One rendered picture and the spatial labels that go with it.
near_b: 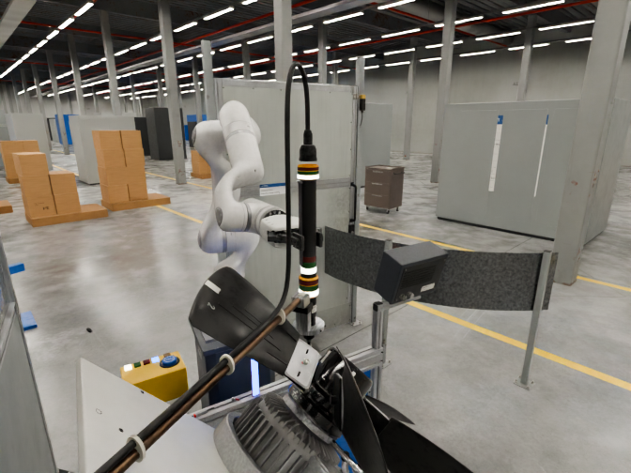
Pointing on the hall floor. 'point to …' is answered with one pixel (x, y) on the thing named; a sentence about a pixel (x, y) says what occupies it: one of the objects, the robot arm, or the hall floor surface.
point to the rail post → (377, 382)
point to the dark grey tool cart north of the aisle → (383, 187)
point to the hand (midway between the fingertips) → (307, 239)
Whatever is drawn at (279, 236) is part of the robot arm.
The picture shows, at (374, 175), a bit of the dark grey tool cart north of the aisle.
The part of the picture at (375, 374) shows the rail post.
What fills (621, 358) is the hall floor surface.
